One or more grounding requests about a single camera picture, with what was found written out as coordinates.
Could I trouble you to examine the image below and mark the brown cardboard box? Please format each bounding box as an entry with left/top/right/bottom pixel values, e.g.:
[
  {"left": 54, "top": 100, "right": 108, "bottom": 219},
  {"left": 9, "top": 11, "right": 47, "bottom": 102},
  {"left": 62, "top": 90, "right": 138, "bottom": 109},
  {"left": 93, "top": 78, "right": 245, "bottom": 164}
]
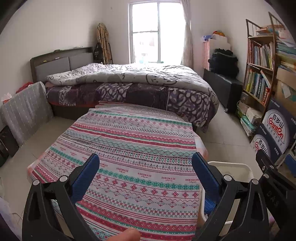
[{"left": 275, "top": 68, "right": 296, "bottom": 116}]

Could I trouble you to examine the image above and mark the person's left hand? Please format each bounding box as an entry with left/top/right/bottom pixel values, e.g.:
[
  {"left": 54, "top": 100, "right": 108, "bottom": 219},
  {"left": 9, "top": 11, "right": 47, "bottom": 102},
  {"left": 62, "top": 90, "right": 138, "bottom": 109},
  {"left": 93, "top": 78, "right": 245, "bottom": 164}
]
[{"left": 106, "top": 228, "right": 141, "bottom": 241}]

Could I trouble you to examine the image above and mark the wooden bookshelf with books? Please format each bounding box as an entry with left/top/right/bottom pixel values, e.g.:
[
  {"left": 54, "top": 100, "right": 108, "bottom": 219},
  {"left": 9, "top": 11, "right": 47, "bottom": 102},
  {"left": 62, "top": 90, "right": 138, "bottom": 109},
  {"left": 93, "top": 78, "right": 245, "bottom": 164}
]
[{"left": 243, "top": 13, "right": 288, "bottom": 126}]

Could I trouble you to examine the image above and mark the black storage bench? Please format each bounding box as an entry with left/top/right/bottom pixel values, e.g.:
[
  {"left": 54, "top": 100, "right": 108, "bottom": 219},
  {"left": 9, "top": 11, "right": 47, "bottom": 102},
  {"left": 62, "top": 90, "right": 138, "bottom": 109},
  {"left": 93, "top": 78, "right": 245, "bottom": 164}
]
[{"left": 203, "top": 69, "right": 243, "bottom": 114}]

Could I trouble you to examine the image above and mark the plaid folded item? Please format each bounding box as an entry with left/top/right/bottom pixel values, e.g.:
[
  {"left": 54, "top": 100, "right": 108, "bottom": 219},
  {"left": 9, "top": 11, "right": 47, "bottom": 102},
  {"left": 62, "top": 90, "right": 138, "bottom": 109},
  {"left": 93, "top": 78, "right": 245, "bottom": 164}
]
[{"left": 93, "top": 23, "right": 113, "bottom": 64}]

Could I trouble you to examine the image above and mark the grey bed headboard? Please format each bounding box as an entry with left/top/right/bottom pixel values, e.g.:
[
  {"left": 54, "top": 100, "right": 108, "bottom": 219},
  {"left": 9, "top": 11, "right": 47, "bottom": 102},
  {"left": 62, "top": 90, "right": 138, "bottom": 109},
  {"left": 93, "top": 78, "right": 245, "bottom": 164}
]
[{"left": 30, "top": 47, "right": 94, "bottom": 83}]

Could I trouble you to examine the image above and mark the window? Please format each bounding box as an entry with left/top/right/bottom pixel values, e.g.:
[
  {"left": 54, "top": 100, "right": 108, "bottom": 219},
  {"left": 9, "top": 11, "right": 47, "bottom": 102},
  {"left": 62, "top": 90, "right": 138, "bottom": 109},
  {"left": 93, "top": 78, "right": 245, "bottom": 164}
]
[{"left": 128, "top": 1, "right": 185, "bottom": 65}]

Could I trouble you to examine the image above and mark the grey striped cushion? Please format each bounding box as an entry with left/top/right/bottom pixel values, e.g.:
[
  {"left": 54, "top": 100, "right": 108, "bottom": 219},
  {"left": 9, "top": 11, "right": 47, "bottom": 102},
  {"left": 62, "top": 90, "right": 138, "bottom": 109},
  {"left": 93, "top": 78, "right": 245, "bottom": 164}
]
[{"left": 1, "top": 82, "right": 53, "bottom": 146}]

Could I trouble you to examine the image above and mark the pink white cabinet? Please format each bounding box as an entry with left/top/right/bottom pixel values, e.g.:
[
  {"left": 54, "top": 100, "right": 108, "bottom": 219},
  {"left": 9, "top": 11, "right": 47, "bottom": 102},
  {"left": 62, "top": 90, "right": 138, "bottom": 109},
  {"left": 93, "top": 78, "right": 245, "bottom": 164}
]
[{"left": 201, "top": 31, "right": 231, "bottom": 71}]

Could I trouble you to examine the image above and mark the patterned striped tablecloth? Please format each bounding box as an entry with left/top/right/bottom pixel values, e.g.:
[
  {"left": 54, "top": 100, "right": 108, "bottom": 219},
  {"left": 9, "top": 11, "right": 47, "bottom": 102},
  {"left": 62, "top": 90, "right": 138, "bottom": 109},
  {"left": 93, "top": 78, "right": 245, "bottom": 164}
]
[{"left": 28, "top": 103, "right": 208, "bottom": 240}]

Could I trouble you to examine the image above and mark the purple white bed quilt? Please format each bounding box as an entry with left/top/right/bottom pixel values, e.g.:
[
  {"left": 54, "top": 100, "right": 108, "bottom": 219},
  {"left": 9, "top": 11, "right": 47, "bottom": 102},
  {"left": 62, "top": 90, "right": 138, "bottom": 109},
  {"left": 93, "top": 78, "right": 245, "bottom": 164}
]
[{"left": 46, "top": 63, "right": 219, "bottom": 132}]

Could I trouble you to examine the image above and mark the upper blue Ganten box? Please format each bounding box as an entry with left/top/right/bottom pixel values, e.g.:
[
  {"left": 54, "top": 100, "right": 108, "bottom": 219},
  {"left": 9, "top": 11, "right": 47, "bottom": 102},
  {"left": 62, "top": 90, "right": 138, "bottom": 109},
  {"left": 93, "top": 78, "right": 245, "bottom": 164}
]
[{"left": 262, "top": 98, "right": 296, "bottom": 154}]

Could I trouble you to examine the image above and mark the lower blue Ganten box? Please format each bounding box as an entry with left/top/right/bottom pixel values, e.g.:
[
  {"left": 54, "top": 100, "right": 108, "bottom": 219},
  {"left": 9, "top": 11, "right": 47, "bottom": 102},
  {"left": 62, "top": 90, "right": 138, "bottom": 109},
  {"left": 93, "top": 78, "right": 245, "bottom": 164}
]
[{"left": 250, "top": 123, "right": 282, "bottom": 164}]

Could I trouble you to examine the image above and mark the light curtain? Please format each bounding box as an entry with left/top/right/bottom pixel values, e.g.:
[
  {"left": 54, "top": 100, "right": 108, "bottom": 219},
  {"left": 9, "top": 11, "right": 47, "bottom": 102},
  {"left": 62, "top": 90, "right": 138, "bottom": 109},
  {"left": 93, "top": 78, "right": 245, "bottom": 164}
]
[{"left": 181, "top": 0, "right": 193, "bottom": 68}]

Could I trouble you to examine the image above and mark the black clothes pile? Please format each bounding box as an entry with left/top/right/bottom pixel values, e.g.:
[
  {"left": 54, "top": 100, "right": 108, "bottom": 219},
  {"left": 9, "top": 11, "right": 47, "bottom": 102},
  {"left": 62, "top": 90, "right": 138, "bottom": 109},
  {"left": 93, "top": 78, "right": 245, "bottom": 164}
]
[{"left": 208, "top": 48, "right": 239, "bottom": 79}]

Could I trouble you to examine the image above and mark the blue ganten box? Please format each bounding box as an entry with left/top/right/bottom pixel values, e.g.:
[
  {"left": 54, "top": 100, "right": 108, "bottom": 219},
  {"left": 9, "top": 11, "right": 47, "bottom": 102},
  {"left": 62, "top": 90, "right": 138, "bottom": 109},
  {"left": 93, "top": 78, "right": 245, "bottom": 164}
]
[
  {"left": 250, "top": 123, "right": 282, "bottom": 164},
  {"left": 262, "top": 98, "right": 296, "bottom": 154}
]

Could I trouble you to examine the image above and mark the white plastic trash bin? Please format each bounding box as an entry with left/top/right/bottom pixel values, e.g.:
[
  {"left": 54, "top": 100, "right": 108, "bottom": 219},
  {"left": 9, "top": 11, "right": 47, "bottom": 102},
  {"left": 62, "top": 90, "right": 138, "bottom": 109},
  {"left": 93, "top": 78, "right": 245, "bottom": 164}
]
[{"left": 192, "top": 159, "right": 255, "bottom": 240}]

